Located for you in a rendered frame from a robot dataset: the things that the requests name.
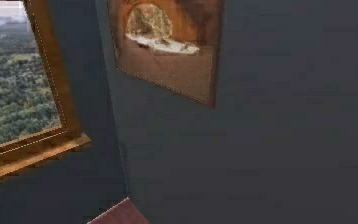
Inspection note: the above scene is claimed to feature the brown framed wall picture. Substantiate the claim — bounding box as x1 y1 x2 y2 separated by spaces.
106 0 227 109

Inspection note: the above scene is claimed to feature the wooden framed window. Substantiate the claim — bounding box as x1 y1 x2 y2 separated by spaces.
0 0 92 184

